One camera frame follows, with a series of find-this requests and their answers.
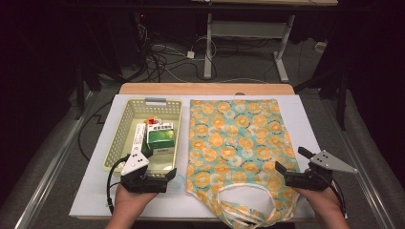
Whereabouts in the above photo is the person's left hand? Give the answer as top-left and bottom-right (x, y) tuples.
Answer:
(113, 183), (160, 221)

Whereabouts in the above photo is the orange print cloth bag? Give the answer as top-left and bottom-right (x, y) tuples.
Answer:
(185, 98), (302, 229)

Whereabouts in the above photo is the left hand-held gripper cable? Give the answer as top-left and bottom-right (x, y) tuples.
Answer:
(106, 156), (132, 215)

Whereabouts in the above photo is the pale yellow plastic basket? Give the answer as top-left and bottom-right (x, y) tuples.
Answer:
(102, 97), (184, 177)

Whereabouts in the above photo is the white board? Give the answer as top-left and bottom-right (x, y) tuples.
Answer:
(69, 94), (348, 220)

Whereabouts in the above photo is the right hand-held gripper cable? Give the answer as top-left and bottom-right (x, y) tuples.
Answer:
(329, 179), (348, 218)

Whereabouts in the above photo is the black stand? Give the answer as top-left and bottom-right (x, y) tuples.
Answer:
(75, 63), (103, 121)
(294, 68), (350, 132)

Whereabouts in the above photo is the metal floor rail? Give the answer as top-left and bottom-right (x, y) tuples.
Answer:
(330, 108), (397, 229)
(13, 92), (96, 229)

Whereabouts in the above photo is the tangle of floor cables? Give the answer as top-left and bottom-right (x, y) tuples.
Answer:
(137, 25), (221, 84)

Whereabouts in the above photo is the hand-held gripper cable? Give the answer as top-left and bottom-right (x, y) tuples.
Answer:
(106, 156), (132, 215)
(329, 179), (348, 218)

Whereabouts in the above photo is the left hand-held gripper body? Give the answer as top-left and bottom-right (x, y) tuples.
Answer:
(119, 151), (169, 195)

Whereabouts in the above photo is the small red and white packet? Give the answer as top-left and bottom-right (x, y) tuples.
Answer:
(144, 116), (165, 126)

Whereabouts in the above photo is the green and white box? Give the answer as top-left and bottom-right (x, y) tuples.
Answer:
(146, 122), (176, 156)

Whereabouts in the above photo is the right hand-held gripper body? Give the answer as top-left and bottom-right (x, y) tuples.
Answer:
(283, 150), (358, 192)

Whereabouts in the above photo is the long white box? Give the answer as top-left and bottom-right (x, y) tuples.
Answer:
(130, 123), (148, 156)

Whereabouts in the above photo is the white desk frame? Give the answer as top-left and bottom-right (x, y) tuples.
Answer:
(190, 0), (339, 84)

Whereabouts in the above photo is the black floor cable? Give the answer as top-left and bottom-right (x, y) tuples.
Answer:
(77, 100), (113, 161)

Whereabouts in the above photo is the person's right hand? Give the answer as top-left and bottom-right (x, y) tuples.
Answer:
(291, 185), (344, 221)

